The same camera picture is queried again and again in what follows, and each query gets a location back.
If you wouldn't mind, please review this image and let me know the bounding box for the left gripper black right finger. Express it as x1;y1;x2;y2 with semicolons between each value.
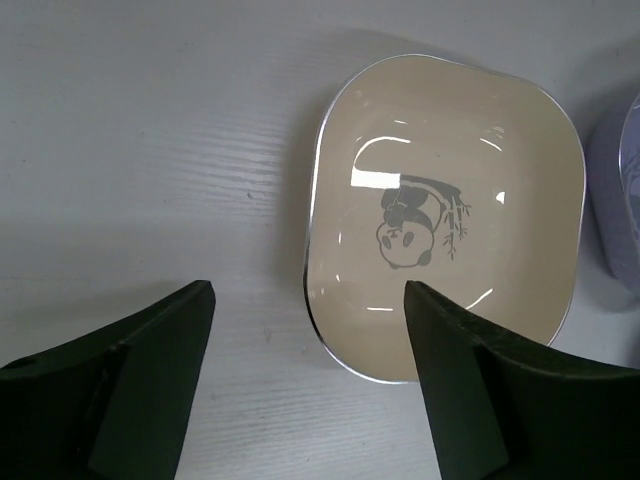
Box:
404;281;639;479

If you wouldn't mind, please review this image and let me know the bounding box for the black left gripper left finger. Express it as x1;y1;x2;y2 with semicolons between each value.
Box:
1;280;216;479

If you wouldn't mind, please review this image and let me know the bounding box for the cream panda plate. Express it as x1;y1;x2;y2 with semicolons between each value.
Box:
303;54;586;384

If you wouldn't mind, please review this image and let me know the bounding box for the purple panda plate far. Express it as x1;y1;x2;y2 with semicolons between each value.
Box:
586;96;639;295

